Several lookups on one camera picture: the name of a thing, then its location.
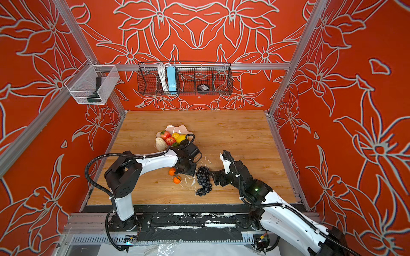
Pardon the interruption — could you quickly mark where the red strawberry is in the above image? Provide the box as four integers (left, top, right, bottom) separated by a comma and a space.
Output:
160, 131, 171, 140

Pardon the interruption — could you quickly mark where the large yellow lemon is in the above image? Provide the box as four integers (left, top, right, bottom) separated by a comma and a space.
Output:
176, 134, 186, 144

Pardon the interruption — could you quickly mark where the pink scalloped fruit bowl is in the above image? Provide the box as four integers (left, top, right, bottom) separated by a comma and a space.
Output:
154, 125, 191, 151

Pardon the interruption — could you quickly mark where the red apple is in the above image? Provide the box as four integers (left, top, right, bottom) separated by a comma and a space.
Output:
165, 137, 176, 146

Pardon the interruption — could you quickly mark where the clear plastic wall bin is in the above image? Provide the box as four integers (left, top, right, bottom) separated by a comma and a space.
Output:
64, 59, 120, 105

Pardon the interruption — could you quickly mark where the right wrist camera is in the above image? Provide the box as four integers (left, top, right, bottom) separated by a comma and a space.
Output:
220, 150, 234, 175

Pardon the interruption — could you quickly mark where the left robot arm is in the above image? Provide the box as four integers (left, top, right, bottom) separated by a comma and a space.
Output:
84, 140, 202, 251

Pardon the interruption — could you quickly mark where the dark grape bunch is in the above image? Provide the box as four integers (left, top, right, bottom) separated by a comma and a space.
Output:
195, 166, 212, 196

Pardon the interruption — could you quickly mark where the beige garlic bulb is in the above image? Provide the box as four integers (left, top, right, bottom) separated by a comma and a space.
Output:
155, 137, 168, 151

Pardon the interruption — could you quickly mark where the light blue box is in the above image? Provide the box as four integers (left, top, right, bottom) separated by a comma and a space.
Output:
167, 66, 177, 94

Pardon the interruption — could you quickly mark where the white coiled cable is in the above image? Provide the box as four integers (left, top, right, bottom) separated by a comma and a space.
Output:
157, 63, 169, 93

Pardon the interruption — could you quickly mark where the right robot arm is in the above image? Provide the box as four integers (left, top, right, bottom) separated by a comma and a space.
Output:
211, 150, 358, 256

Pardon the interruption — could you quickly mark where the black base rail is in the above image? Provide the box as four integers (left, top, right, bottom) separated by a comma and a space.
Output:
108, 204, 305, 242

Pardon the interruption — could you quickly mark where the small orange tangerine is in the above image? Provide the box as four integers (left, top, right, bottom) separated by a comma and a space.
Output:
168, 167, 176, 177
173, 176, 181, 184

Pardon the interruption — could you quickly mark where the black round device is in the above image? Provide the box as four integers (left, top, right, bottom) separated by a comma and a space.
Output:
197, 84, 210, 95

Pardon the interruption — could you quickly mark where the dark green brush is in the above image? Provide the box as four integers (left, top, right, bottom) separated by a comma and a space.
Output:
87, 76, 102, 103

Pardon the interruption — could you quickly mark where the black wire wall basket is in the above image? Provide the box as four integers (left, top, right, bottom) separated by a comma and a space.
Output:
137, 61, 233, 96

